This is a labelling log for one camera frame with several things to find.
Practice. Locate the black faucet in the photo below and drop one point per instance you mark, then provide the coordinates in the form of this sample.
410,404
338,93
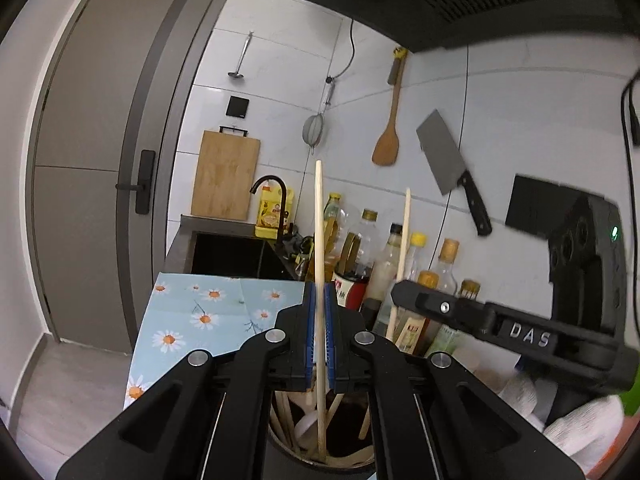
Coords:
282,195

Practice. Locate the long wooden chopstick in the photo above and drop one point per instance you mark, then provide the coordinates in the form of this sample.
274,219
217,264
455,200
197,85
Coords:
319,220
404,240

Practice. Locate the clear bottle dark cap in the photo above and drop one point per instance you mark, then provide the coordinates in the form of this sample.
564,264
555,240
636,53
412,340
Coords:
387,265

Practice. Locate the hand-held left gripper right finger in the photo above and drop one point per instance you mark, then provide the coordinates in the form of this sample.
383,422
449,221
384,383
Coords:
330,335

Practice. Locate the black wall socket panel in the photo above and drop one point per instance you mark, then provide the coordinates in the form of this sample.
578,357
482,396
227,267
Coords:
535,205

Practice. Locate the dark jar red label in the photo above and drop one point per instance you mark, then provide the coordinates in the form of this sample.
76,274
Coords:
350,290

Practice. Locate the clear bottle yellow cap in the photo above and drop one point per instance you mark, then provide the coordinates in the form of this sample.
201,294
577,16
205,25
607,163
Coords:
416,255

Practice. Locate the yellow dish soap bottle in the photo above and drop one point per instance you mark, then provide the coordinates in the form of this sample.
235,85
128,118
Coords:
267,215

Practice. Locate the wooden spatula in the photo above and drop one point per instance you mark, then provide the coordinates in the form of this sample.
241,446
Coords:
386,145

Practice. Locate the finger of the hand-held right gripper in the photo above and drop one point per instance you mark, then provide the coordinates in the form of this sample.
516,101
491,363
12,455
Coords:
440,307

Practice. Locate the clear bottle gold cap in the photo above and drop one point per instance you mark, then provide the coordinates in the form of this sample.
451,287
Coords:
362,245

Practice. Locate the soy sauce bottle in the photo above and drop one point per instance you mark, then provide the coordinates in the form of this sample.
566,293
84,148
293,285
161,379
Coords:
415,330

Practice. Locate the black cylindrical utensil holder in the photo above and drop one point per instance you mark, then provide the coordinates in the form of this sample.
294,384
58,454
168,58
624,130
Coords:
280,460

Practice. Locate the metal mesh strainer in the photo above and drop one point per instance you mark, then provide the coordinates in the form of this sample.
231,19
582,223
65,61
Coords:
316,127

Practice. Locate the dark kitchen sink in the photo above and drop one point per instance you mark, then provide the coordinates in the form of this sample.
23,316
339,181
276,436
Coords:
230,255

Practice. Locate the yellow cooking oil bottle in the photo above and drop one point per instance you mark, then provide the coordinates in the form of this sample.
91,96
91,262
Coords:
334,230

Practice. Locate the steel ladle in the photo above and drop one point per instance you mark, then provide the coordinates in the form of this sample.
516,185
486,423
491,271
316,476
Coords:
241,60

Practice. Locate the wooden cutting board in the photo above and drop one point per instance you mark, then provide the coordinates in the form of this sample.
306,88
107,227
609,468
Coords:
225,175

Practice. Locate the person's right hand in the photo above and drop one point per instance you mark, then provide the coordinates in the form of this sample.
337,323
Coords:
585,435

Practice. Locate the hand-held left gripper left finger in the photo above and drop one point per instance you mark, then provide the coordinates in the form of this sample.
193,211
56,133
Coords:
310,335

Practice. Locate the blue daisy tablecloth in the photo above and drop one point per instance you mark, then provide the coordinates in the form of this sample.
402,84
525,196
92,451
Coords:
200,310

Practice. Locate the tall bottle gold cap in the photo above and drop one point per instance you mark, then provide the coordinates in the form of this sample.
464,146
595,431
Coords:
446,270

